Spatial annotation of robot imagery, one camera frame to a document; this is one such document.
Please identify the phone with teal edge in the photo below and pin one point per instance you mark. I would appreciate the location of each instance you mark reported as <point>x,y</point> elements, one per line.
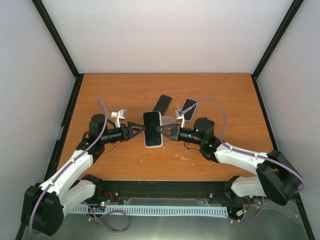
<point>152,128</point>

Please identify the white phone case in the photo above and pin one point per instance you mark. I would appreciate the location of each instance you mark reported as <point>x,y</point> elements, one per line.
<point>152,129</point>

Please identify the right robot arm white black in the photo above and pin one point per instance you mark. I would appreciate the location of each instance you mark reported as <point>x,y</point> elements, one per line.
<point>274,177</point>

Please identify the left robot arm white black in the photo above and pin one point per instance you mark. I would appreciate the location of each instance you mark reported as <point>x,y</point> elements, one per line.
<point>45,205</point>

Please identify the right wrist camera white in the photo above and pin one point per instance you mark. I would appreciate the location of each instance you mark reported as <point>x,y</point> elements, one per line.
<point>180,116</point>

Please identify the pink phone case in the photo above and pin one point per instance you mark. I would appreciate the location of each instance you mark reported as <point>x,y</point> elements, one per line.
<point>166,122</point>

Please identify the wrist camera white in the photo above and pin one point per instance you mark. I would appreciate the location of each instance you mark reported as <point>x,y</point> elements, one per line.
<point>118,116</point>
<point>180,116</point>

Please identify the light blue phone case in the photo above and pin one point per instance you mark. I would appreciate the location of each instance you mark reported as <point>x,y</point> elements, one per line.
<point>189,110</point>

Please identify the small circuit board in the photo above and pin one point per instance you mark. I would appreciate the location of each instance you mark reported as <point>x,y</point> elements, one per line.
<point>106,199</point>

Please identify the black aluminium frame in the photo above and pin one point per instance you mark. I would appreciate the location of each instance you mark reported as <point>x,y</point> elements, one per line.
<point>127,190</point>

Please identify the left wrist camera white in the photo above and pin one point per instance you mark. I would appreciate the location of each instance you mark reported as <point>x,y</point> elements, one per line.
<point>118,116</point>

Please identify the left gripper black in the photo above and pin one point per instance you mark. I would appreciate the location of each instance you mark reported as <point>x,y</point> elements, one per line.
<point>130,134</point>

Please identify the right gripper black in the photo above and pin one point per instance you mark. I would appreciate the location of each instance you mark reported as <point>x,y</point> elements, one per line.
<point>174,131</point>

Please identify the black phone green edge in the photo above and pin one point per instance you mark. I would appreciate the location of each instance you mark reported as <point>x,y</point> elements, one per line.
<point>162,104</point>

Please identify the light blue cable duct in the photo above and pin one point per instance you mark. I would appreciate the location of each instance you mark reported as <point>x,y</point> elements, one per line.
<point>164,211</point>

